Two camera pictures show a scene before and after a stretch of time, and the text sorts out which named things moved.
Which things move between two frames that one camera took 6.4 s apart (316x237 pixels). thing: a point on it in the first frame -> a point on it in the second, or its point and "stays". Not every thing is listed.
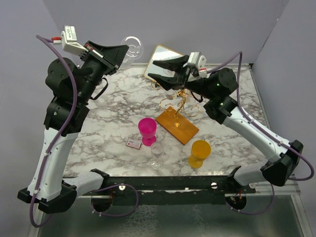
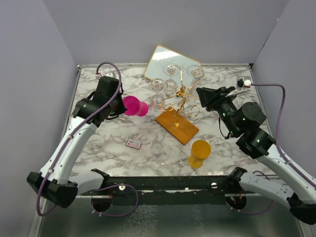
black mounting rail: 170,190 stays
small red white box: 134,143 stays
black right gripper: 182,74 -> 209,96
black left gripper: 110,57 -> 122,108
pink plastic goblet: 147,127 -> 134,107
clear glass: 135,50 -> 156,85
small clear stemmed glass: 157,149 stays
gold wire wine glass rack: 177,103 stays
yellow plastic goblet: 200,150 stays
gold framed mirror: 162,53 stays
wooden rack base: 177,126 stays
